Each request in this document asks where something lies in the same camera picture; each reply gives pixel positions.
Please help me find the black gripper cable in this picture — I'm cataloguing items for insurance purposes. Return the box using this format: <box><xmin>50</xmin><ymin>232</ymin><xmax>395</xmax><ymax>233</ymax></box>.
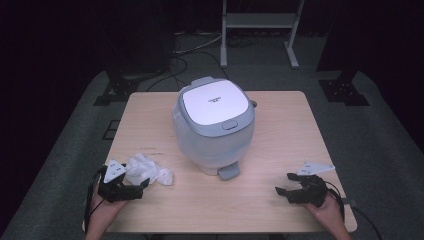
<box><xmin>324</xmin><ymin>180</ymin><xmax>346</xmax><ymax>222</ymax></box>
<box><xmin>83</xmin><ymin>165</ymin><xmax>108</xmax><ymax>234</ymax></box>

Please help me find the white pedal trash can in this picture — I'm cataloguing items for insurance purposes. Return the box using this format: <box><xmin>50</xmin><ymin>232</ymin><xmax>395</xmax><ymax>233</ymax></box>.
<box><xmin>171</xmin><ymin>76</ymin><xmax>257</xmax><ymax>181</ymax></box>

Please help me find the black stand base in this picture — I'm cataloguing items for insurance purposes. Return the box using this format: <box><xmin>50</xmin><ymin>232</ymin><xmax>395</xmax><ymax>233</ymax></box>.
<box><xmin>318</xmin><ymin>68</ymin><xmax>371</xmax><ymax>107</ymax></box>
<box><xmin>93</xmin><ymin>61</ymin><xmax>141</xmax><ymax>107</ymax></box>

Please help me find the grey floor cable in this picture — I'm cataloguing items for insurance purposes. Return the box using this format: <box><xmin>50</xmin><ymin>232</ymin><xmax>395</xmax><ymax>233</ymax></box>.
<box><xmin>172</xmin><ymin>31</ymin><xmax>223</xmax><ymax>56</ymax></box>

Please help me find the translucent plastic bin liner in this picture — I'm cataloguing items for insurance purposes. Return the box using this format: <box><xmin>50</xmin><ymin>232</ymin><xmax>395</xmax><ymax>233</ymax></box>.
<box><xmin>171</xmin><ymin>107</ymin><xmax>256</xmax><ymax>170</ymax></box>

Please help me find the person's left hand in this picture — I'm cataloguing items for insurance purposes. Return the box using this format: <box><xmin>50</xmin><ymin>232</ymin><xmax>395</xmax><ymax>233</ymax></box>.
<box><xmin>88</xmin><ymin>185</ymin><xmax>130</xmax><ymax>221</ymax></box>

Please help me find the white metal stand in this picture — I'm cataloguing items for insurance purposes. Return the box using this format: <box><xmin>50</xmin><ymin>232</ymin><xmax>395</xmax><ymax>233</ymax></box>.
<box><xmin>219</xmin><ymin>0</ymin><xmax>305</xmax><ymax>70</ymax></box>

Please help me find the black cable at table edge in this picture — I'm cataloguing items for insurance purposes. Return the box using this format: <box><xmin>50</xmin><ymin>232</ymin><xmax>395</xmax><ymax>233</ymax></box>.
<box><xmin>350</xmin><ymin>205</ymin><xmax>383</xmax><ymax>240</ymax></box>

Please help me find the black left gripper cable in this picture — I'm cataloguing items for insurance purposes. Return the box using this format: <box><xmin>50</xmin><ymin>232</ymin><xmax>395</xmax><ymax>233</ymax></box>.
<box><xmin>83</xmin><ymin>165</ymin><xmax>108</xmax><ymax>234</ymax></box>

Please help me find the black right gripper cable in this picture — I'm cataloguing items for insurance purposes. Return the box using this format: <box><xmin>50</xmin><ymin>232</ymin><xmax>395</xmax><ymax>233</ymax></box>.
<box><xmin>324</xmin><ymin>180</ymin><xmax>346</xmax><ymax>222</ymax></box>

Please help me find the black floor cable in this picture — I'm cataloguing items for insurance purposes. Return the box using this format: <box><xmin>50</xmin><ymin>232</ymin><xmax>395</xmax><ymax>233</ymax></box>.
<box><xmin>145</xmin><ymin>56</ymin><xmax>188</xmax><ymax>93</ymax></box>

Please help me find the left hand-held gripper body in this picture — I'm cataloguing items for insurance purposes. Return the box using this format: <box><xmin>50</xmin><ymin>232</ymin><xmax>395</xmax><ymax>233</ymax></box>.
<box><xmin>97</xmin><ymin>159</ymin><xmax>130</xmax><ymax>203</ymax></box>

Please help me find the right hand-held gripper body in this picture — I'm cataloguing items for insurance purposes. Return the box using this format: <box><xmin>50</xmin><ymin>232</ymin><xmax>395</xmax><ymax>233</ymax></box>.
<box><xmin>289</xmin><ymin>161</ymin><xmax>336</xmax><ymax>208</ymax></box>

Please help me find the white tissue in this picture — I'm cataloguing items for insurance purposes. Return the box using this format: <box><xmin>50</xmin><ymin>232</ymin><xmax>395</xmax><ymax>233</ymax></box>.
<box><xmin>125</xmin><ymin>153</ymin><xmax>175</xmax><ymax>187</ymax></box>

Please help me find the person's right hand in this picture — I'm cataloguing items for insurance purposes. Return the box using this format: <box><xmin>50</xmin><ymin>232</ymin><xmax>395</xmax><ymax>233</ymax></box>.
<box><xmin>304</xmin><ymin>194</ymin><xmax>345</xmax><ymax>228</ymax></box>

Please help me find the dark floor outlet plate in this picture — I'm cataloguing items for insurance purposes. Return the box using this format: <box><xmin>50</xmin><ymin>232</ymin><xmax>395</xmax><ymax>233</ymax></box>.
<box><xmin>101</xmin><ymin>119</ymin><xmax>121</xmax><ymax>141</ymax></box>

